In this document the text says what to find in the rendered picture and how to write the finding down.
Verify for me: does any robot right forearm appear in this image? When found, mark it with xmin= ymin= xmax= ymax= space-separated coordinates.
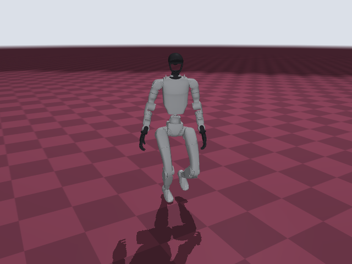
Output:
xmin=142 ymin=102 xmax=152 ymax=131

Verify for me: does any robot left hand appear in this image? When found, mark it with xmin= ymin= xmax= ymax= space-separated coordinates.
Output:
xmin=199 ymin=125 xmax=207 ymax=150

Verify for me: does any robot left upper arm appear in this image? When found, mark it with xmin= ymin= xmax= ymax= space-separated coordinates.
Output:
xmin=188 ymin=78 xmax=201 ymax=110

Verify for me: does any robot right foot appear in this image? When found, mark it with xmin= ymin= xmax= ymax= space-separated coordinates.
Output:
xmin=162 ymin=186 xmax=174 ymax=202

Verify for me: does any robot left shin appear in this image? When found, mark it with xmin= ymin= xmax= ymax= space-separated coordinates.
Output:
xmin=180 ymin=168 xmax=200 ymax=179

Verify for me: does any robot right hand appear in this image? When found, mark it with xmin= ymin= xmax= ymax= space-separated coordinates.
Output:
xmin=139 ymin=126 xmax=149 ymax=151

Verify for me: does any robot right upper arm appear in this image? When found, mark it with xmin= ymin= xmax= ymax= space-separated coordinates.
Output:
xmin=147 ymin=79 xmax=163 ymax=111

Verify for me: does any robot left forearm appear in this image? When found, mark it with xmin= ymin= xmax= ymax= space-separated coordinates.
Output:
xmin=195 ymin=102 xmax=205 ymax=131

